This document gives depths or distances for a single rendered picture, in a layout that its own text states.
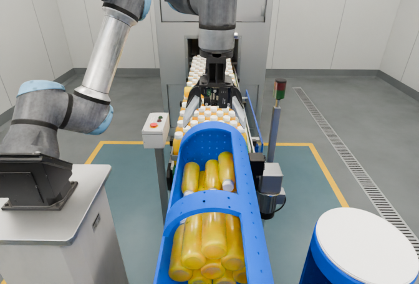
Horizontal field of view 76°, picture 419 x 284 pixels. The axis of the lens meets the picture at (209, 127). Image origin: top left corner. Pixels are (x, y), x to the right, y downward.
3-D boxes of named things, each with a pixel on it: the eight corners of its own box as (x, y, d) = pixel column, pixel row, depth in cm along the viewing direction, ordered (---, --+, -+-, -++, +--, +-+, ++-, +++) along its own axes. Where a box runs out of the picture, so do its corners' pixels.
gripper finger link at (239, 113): (245, 138, 63) (224, 109, 60) (242, 126, 68) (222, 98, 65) (257, 131, 62) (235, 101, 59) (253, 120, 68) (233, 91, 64)
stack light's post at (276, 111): (257, 240, 203) (274, 108, 149) (256, 235, 206) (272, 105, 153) (262, 240, 203) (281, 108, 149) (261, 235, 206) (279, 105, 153)
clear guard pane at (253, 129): (254, 208, 170) (262, 144, 146) (242, 142, 238) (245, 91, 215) (255, 208, 170) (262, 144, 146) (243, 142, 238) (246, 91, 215)
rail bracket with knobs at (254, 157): (244, 178, 128) (245, 160, 123) (242, 169, 134) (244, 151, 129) (265, 178, 128) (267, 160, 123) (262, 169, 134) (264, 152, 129)
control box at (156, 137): (143, 148, 132) (141, 130, 127) (151, 128, 150) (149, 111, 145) (164, 148, 132) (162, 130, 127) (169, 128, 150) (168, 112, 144)
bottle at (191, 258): (192, 273, 71) (195, 223, 86) (211, 263, 69) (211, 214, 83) (174, 261, 69) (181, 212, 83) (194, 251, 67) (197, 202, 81)
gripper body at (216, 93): (197, 111, 58) (197, 54, 52) (199, 96, 66) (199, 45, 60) (232, 111, 58) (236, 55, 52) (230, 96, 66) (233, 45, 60)
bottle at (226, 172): (227, 147, 107) (230, 174, 93) (237, 158, 110) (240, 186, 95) (214, 156, 109) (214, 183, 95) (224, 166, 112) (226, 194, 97)
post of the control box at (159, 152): (168, 261, 188) (153, 139, 139) (168, 255, 191) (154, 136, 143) (173, 261, 188) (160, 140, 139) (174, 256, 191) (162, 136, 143)
